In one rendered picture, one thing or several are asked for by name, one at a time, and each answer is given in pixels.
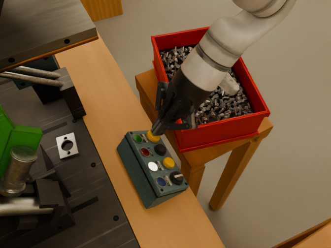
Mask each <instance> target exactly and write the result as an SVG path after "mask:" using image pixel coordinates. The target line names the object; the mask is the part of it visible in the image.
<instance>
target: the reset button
mask: <svg viewBox="0 0 331 248"><path fill-rule="evenodd" d="M163 163H164V165H165V167H167V168H170V169H171V168H173V166H174V161H173V159H172V158H170V157H166V158H165V159H164V160H163Z"/></svg>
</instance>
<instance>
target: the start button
mask: <svg viewBox="0 0 331 248"><path fill-rule="evenodd" d="M147 137H148V139H149V140H151V141H152V142H158V141H159V139H160V136H153V134H152V132H151V131H148V132H147Z"/></svg>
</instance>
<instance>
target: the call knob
mask: <svg viewBox="0 0 331 248"><path fill-rule="evenodd" d="M171 178H172V180H173V181H174V182H175V183H177V184H180V183H182V182H183V179H184V178H183V174H181V173H180V172H178V171H174V172H173V173H172V174H171Z"/></svg>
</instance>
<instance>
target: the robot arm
mask: <svg viewBox="0 0 331 248"><path fill-rule="evenodd" d="M232 1H233V2H234V3H235V4H236V5H237V6H238V7H240V8H241V9H243V10H242V11H241V12H240V13H239V14H237V15H236V16H233V17H227V16H221V17H218V18H217V19H216V20H215V21H214V22H213V23H212V25H211V26H210V27H209V29H208V30H207V32H206V33H205V35H204V36H203V37H202V39H201V40H200V42H199V43H198V44H197V45H196V47H195V48H194V49H193V50H192V51H191V52H190V53H189V55H188V56H187V57H186V59H185V60H184V61H183V63H182V64H181V66H180V67H179V69H178V70H177V72H176V73H175V74H174V76H173V78H172V80H171V81H170V82H162V81H159V82H158V85H157V95H156V104H155V109H156V111H158V113H159V114H158V118H157V119H156V120H155V122H154V123H153V124H152V129H151V132H152V134H153V136H159V135H163V134H164V133H165V132H166V130H167V129H168V130H186V129H197V128H198V124H197V123H196V122H195V114H196V113H197V112H198V109H199V106H200V105H201V104H203V103H204V102H205V101H206V100H207V98H208V97H209V96H210V95H211V94H212V92H213V91H214V90H215V89H216V88H217V86H219V87H220V88H222V89H223V90H224V91H225V92H227V93H228V94H230V95H235V94H236V92H237V91H238V90H239V85H238V83H237V82H236V81H235V80H234V79H233V78H232V77H231V75H230V74H229V73H228V71H229V70H230V69H231V67H232V66H233V65H234V64H235V63H236V61H237V60H238V59H239V58H240V57H241V55H242V54H243V53H244V51H245V50H246V49H247V48H248V47H249V46H250V45H252V44H253V43H255V42H256V41H258V40H259V39H260V38H262V37H263V36H264V35H265V34H267V33H268V32H269V31H271V30H272V29H273V28H274V27H276V26H277V25H278V24H279V23H280V22H281V21H283V20H284V19H285V18H286V16H287V15H288V14H289V13H290V11H291V10H292V8H293V7H294V5H295V3H296V0H232ZM162 99H163V104H162V105H161V102H162ZM186 116H188V117H187V118H186V119H185V120H184V121H182V124H176V123H175V122H176V121H177V120H178V119H180V118H182V117H186Z"/></svg>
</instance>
